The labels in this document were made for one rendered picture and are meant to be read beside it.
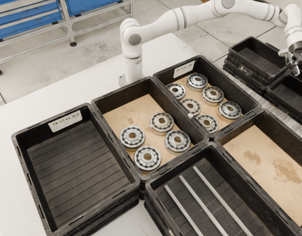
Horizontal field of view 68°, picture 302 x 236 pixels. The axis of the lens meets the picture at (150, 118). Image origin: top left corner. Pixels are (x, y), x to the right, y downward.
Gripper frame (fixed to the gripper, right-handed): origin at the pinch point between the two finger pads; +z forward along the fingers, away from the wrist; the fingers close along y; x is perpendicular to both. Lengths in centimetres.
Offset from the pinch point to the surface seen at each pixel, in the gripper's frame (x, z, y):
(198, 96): 22.0, -1.1, -39.1
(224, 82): 15.1, -4.9, -28.3
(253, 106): 11.1, 9.2, -19.6
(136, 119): 19, 12, -70
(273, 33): 146, -161, 117
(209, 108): 20.0, 6.6, -35.4
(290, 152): 11.7, 29.7, -7.7
